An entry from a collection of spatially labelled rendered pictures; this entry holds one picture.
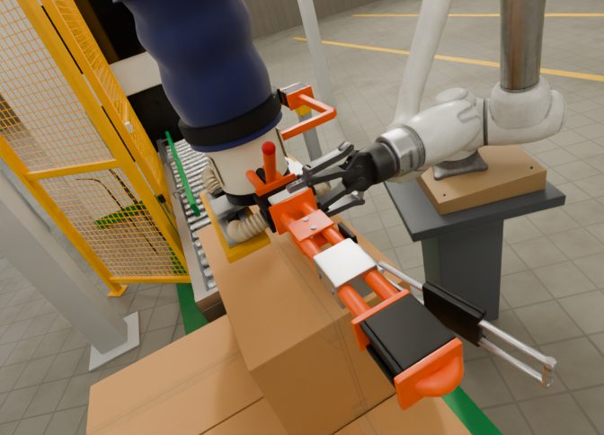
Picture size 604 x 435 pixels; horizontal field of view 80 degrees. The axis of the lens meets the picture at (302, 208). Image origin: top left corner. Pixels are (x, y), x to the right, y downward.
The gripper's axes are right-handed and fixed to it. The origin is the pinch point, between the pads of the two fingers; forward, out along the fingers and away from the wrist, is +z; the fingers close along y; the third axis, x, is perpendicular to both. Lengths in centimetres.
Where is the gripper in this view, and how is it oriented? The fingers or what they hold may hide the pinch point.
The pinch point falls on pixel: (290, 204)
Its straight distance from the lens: 65.0
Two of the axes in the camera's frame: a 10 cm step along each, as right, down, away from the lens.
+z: -8.8, 4.3, -2.1
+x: -4.0, -4.3, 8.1
